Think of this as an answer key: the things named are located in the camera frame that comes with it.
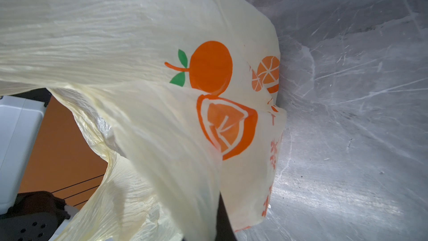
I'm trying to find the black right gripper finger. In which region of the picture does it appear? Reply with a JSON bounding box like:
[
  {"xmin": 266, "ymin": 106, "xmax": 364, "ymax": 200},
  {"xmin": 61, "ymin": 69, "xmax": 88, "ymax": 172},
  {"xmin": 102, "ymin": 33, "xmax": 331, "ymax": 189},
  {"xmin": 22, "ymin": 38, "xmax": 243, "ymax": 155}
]
[{"xmin": 215, "ymin": 195, "xmax": 236, "ymax": 241}]

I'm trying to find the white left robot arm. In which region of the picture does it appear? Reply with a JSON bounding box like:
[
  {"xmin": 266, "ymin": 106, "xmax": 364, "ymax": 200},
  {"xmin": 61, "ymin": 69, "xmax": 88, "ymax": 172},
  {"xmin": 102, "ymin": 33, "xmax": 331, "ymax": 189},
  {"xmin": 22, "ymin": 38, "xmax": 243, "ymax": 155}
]
[{"xmin": 1, "ymin": 89, "xmax": 78, "ymax": 241}]

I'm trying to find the yellow printed plastic bag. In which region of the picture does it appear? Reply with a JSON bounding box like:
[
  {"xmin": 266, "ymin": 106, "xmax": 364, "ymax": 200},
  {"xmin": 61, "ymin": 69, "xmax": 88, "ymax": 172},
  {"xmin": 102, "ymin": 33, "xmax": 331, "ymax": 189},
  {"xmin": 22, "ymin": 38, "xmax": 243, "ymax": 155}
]
[{"xmin": 1, "ymin": 0, "xmax": 286, "ymax": 241}]

